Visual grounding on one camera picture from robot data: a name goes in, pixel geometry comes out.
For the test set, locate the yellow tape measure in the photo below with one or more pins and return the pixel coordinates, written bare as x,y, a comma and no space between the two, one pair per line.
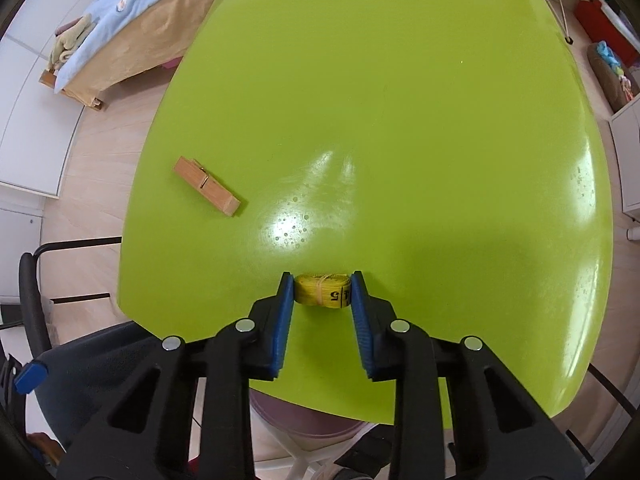
320,290

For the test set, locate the black office chair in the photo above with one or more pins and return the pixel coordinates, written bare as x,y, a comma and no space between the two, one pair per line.
30,285

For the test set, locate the folded yellow cloth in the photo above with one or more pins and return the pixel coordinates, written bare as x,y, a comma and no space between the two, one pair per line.
70,42

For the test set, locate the person's left leg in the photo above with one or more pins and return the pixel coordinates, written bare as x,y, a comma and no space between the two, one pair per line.
95,390

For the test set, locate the light blue printed blanket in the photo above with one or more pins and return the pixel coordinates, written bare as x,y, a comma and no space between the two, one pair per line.
125,0

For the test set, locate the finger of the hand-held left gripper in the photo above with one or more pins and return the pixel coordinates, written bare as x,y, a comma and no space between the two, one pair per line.
30,377

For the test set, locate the wooden clothespin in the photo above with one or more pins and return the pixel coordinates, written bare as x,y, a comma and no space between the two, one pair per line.
207,187

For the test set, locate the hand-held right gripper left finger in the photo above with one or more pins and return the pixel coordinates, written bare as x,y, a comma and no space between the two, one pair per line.
282,330

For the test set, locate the pink flat box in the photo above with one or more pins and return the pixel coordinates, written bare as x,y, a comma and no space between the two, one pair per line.
172,63

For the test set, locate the white drawer cabinet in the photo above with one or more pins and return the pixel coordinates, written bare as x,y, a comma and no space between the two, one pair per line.
631,160

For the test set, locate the red box white lid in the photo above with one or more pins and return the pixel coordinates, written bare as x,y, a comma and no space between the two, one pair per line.
595,17

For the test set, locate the wooden bed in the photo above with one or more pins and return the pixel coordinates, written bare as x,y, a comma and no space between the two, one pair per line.
145,35

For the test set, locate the white wardrobe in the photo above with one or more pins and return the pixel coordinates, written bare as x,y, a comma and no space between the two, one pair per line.
30,125

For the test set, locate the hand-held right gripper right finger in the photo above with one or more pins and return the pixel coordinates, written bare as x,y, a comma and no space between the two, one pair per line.
362,330

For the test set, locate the brown basket with items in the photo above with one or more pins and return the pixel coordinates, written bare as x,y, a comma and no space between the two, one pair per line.
605,80

